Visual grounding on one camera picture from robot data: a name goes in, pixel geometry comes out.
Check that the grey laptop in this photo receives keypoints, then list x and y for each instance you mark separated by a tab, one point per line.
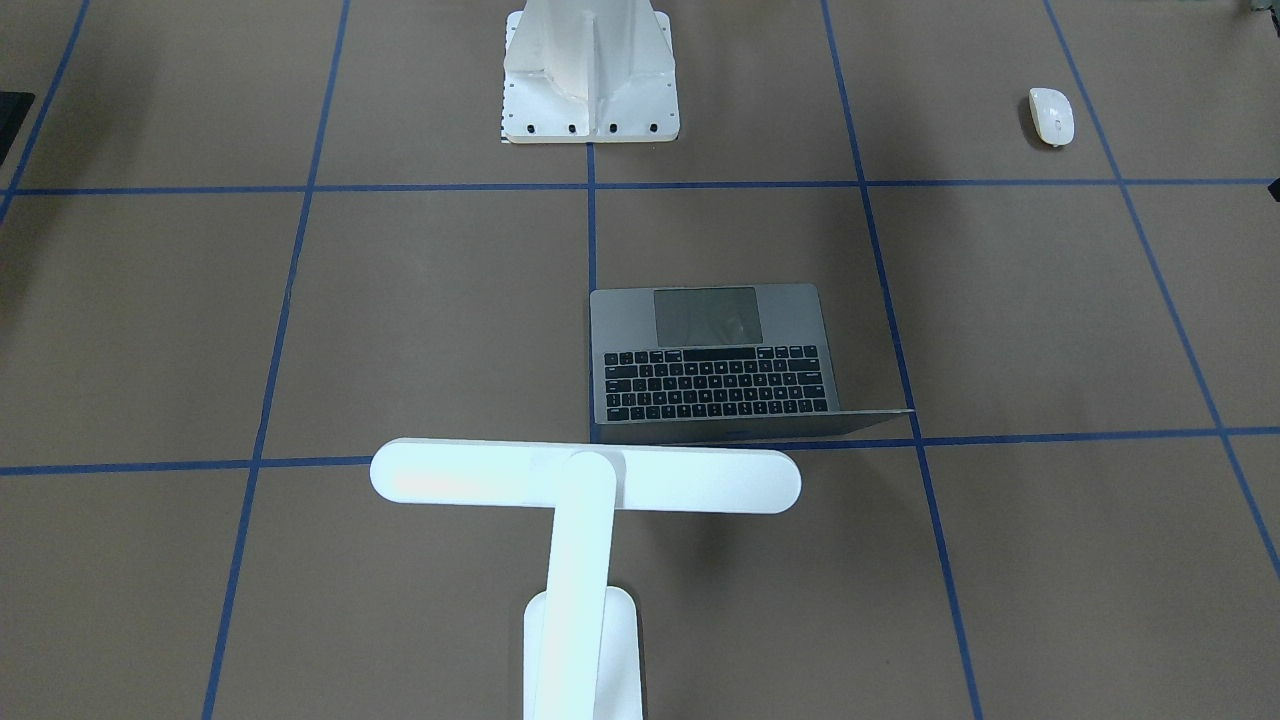
718	364

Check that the white computer mouse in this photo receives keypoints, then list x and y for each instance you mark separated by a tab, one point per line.
1052	116

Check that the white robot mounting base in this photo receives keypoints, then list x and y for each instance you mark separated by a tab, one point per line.
589	72

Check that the white desk lamp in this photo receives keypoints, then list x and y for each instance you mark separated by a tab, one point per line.
582	635

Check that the black mouse pad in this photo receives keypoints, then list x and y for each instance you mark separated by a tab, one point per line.
14	107

